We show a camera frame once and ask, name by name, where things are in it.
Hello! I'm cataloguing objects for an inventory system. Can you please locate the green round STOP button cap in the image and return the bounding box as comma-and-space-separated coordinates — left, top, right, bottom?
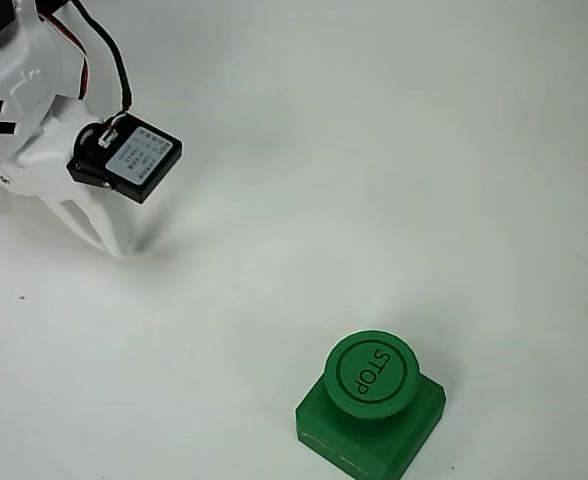
323, 328, 422, 420

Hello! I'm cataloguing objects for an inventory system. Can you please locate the green square button base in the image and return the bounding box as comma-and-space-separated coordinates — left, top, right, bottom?
294, 372, 448, 479

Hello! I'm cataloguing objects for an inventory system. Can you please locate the black camera box with label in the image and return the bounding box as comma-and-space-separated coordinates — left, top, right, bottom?
66, 112, 184, 204

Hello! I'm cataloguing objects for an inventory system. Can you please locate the red black servo wire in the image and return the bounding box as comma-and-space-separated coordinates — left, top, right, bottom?
37, 8, 94, 102

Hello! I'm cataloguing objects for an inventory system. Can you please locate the black camera cable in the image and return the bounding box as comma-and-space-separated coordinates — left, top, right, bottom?
68, 0, 134, 147

